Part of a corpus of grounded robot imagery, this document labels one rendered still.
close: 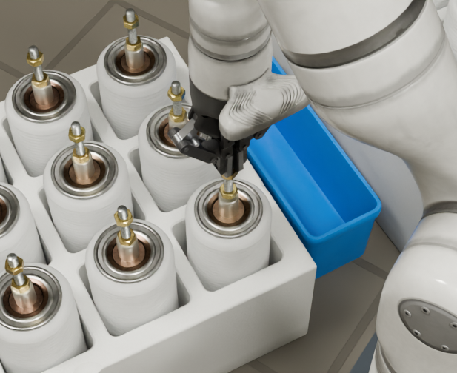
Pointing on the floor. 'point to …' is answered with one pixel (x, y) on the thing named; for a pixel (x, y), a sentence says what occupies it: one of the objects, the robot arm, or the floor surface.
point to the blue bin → (315, 187)
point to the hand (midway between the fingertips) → (229, 157)
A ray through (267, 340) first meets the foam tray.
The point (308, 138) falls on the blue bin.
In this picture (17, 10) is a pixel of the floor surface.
